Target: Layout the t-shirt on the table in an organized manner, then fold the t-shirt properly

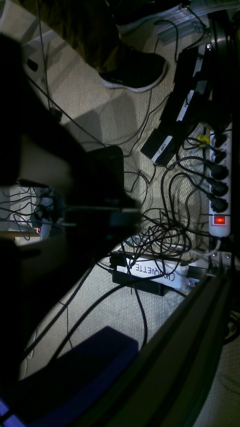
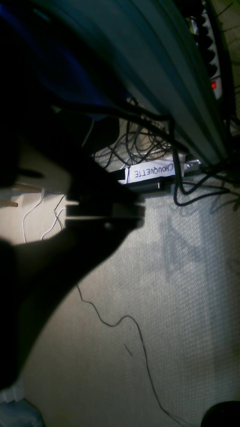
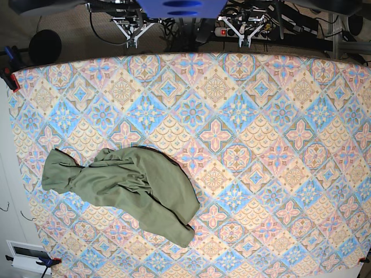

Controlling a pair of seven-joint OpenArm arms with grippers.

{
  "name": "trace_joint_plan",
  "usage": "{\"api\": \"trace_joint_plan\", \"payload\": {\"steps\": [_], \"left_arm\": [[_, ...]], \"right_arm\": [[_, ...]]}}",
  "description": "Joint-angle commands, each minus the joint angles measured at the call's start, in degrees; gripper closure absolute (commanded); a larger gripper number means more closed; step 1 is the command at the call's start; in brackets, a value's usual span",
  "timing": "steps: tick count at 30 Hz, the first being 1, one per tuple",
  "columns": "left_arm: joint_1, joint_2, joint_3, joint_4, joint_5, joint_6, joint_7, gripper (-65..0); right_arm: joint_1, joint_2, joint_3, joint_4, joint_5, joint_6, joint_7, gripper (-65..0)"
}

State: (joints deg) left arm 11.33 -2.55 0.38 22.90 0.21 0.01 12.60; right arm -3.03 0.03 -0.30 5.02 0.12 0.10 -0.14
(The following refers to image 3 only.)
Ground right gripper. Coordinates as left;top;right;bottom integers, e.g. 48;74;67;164
110;17;155;43

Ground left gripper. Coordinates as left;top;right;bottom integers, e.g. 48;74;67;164
217;15;265;43

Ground green t-shirt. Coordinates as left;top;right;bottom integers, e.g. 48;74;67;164
41;147;200;247

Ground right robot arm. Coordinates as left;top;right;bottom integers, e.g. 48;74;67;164
8;0;159;46

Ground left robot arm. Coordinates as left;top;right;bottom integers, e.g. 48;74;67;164
213;1;370;46

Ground white power strip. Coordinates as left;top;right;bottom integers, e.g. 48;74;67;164
214;26;270;40

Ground black round stool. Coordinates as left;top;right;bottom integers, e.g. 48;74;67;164
28;30;62;65

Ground blue orange clamp upper left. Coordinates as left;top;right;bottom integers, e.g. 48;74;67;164
1;46;20;92

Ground blue orange clamp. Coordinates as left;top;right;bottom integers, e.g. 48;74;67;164
5;255;61;269
1;46;20;92

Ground patterned tile tablecloth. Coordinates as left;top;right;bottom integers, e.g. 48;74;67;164
8;53;370;277

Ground blue orange clamp lower left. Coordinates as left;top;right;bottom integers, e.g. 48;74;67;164
5;255;61;269

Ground orange clamp lower right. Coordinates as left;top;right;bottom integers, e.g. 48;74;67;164
358;258;370;264

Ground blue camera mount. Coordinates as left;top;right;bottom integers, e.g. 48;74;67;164
137;0;227;19

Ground white wall outlet box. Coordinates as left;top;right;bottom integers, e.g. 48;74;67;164
5;240;49;275

